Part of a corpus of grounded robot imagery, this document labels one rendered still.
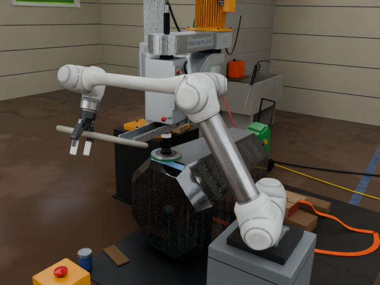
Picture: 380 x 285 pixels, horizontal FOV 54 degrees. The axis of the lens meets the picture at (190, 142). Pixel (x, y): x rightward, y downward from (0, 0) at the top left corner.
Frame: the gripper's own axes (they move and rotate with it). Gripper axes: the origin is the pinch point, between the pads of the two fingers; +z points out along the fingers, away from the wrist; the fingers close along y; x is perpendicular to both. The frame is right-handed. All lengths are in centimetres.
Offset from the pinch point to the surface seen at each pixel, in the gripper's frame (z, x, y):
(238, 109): -87, -40, 398
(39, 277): 34, -28, -65
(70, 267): 31, -34, -59
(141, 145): -9.2, -23.6, 16.7
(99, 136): -9.3, -7.9, -0.1
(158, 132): -19, -18, 66
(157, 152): -6, -13, 92
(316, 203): 14, -146, 215
